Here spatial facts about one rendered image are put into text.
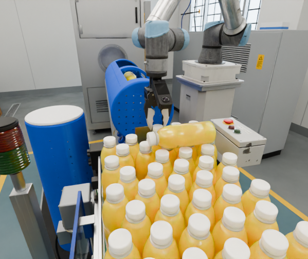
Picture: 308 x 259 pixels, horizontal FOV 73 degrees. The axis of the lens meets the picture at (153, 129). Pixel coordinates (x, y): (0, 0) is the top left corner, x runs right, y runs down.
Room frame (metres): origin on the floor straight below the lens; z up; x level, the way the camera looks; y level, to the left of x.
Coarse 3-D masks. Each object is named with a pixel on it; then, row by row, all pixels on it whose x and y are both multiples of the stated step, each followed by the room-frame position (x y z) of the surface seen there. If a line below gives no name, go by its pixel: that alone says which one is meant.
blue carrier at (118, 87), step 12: (120, 60) 1.65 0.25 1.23; (108, 72) 1.44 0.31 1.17; (120, 72) 1.16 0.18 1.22; (144, 72) 1.28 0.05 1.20; (108, 84) 1.19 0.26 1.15; (120, 84) 0.93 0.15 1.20; (132, 84) 0.86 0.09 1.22; (144, 84) 0.87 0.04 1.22; (108, 96) 1.05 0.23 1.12; (120, 96) 0.84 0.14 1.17; (132, 96) 0.85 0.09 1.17; (120, 108) 0.84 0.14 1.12; (132, 108) 0.85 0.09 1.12; (156, 108) 0.88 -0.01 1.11; (120, 120) 0.84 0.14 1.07; (132, 120) 0.85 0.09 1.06; (144, 120) 0.87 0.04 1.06; (156, 120) 0.88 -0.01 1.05; (168, 120) 0.89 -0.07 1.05; (120, 132) 0.84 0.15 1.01; (132, 132) 0.85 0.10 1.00
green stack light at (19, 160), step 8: (24, 144) 0.37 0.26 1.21; (8, 152) 0.34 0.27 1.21; (16, 152) 0.35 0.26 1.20; (24, 152) 0.36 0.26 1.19; (0, 160) 0.33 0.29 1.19; (8, 160) 0.33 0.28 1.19; (16, 160) 0.34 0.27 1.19; (24, 160) 0.35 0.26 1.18; (0, 168) 0.33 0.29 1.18; (8, 168) 0.33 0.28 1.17; (16, 168) 0.34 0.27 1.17; (24, 168) 0.35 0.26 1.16
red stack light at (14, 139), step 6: (18, 126) 0.37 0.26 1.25; (0, 132) 0.34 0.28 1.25; (6, 132) 0.34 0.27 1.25; (12, 132) 0.35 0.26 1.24; (18, 132) 0.36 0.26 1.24; (0, 138) 0.33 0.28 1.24; (6, 138) 0.34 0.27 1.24; (12, 138) 0.35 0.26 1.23; (18, 138) 0.36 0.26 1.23; (0, 144) 0.33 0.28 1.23; (6, 144) 0.34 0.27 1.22; (12, 144) 0.34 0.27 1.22; (18, 144) 0.35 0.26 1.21; (0, 150) 0.33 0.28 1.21; (6, 150) 0.33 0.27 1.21
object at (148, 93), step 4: (148, 72) 0.70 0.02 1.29; (164, 72) 0.70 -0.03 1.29; (148, 76) 0.70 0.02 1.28; (152, 76) 0.69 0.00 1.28; (156, 76) 0.69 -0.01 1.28; (160, 76) 0.69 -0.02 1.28; (164, 76) 0.70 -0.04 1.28; (152, 80) 0.71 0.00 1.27; (144, 88) 0.75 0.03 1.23; (148, 88) 0.74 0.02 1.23; (152, 88) 0.71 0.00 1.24; (144, 92) 0.76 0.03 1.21; (148, 92) 0.71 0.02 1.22; (152, 92) 0.70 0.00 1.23; (144, 96) 0.76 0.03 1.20; (148, 96) 0.69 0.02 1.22; (152, 96) 0.69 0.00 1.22; (144, 100) 0.76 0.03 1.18; (148, 100) 0.69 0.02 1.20; (152, 100) 0.69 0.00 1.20; (152, 104) 0.69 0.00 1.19; (156, 104) 0.70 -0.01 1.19
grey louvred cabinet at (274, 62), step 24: (192, 48) 3.49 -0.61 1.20; (240, 48) 2.54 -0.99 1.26; (264, 48) 2.24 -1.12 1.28; (288, 48) 2.16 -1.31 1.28; (240, 72) 2.49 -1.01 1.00; (264, 72) 2.18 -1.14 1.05; (288, 72) 2.19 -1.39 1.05; (240, 96) 2.43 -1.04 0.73; (264, 96) 2.12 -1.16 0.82; (288, 96) 2.23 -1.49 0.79; (240, 120) 2.36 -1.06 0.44; (264, 120) 2.12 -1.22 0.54; (288, 120) 2.27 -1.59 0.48
